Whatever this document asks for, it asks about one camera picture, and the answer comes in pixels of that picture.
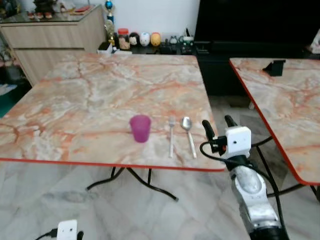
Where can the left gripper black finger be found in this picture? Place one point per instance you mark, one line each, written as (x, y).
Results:
(80, 236)

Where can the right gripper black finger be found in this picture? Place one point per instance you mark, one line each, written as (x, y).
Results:
(208, 130)
(230, 121)

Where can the silver metal spoon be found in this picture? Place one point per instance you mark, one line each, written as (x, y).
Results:
(187, 124)

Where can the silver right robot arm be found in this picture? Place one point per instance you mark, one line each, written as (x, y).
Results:
(252, 195)

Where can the silver metal fork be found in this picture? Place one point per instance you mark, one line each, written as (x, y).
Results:
(171, 136)

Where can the purple plastic cup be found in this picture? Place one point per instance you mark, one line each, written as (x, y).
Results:
(140, 128)

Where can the black phone stand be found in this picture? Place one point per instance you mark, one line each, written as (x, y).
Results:
(274, 67)

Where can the small green white gadget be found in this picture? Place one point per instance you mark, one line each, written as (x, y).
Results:
(187, 42)

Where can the small grey figurine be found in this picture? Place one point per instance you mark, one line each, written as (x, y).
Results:
(173, 40)

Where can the black television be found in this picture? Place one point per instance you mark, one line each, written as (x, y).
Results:
(257, 20)

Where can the yellow round figurine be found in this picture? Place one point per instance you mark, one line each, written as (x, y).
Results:
(155, 38)

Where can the white round figurine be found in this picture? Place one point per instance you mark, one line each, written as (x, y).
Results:
(144, 39)

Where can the dark round figurine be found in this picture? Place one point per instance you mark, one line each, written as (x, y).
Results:
(134, 39)

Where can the red lidded snack jar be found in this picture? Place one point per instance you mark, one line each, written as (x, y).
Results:
(123, 40)

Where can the small white box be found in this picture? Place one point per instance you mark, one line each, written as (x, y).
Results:
(105, 47)

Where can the gold trophy with blue ball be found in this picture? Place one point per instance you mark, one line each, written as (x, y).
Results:
(108, 25)

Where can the red tray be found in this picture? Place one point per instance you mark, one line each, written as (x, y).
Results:
(80, 9)

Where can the light wooden cabinet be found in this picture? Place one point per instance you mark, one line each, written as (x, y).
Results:
(50, 45)

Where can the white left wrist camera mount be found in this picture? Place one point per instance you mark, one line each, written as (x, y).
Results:
(66, 230)

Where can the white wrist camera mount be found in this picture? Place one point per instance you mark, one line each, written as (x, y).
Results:
(66, 230)
(237, 141)

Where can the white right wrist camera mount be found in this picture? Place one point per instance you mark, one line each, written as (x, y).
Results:
(237, 141)

